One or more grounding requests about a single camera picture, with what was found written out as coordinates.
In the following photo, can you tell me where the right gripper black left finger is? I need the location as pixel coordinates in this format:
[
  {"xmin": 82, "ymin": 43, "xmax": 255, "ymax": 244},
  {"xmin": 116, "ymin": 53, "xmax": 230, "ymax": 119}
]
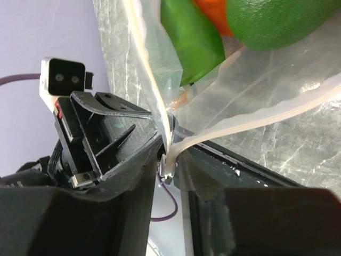
[{"xmin": 1, "ymin": 137, "xmax": 161, "ymax": 255}]

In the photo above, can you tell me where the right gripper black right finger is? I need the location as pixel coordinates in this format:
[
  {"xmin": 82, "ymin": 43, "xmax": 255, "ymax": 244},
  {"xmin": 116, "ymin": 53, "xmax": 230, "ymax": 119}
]
[{"xmin": 178, "ymin": 153, "xmax": 340, "ymax": 255}]

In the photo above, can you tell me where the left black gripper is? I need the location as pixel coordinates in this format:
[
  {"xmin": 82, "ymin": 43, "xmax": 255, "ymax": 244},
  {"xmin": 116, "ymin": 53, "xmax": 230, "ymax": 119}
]
[{"xmin": 1, "ymin": 91, "xmax": 161, "ymax": 188}]

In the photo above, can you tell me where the green bell pepper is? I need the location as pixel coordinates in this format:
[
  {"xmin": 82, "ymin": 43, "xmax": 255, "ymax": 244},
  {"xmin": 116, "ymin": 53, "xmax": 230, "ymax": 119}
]
[{"xmin": 160, "ymin": 0, "xmax": 225, "ymax": 86}]

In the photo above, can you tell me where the clear zip top bag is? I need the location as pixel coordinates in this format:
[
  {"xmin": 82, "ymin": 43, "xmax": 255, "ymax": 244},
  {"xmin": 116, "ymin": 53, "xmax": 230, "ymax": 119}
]
[{"xmin": 125, "ymin": 0, "xmax": 341, "ymax": 185}]

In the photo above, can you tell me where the orange fruit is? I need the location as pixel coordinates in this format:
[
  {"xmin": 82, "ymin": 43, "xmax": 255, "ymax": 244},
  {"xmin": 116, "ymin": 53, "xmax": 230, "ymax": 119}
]
[{"xmin": 194, "ymin": 0, "xmax": 233, "ymax": 36}]

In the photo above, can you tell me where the green lime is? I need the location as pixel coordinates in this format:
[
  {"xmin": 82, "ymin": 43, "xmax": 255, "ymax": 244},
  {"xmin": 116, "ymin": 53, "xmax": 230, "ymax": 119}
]
[{"xmin": 225, "ymin": 1, "xmax": 340, "ymax": 51}]

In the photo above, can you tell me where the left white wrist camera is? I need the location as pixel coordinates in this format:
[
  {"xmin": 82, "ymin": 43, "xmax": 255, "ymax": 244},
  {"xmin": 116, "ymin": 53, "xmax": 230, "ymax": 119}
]
[{"xmin": 39, "ymin": 57, "xmax": 94, "ymax": 112}]

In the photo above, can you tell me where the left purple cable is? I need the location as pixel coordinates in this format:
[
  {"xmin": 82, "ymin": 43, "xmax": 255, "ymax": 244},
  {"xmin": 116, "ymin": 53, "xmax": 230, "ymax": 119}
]
[{"xmin": 0, "ymin": 73, "xmax": 178, "ymax": 222}]

